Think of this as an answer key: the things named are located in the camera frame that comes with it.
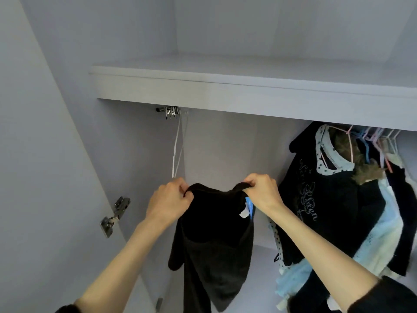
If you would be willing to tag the person's black right sleeve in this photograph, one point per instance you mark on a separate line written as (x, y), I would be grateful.
(384, 296)

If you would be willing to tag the grey wardrobe shelf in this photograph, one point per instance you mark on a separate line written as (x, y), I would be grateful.
(260, 84)

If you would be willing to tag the person's left hand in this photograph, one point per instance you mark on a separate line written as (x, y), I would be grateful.
(168, 204)

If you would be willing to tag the person's right hand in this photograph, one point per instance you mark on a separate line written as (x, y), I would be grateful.
(264, 192)

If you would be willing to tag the charcoal black clothes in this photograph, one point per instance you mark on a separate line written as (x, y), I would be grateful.
(218, 251)

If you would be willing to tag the metal door hinge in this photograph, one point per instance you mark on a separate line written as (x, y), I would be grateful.
(159, 304)
(115, 217)

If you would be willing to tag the person's right forearm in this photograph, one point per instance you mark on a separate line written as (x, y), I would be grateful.
(322, 257)

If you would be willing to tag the metal clip hanger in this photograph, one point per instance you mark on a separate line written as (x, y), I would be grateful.
(169, 112)

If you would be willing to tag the grey wooden wardrobe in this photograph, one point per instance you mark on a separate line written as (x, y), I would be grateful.
(273, 29)

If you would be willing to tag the person's black left sleeve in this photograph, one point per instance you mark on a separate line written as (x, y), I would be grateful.
(67, 309)

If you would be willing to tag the person's black sleeve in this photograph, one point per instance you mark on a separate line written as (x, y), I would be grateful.
(384, 296)
(67, 309)

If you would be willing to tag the black garment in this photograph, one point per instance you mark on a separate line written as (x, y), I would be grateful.
(404, 218)

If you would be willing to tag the person's left forearm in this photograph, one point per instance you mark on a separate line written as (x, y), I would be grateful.
(120, 267)

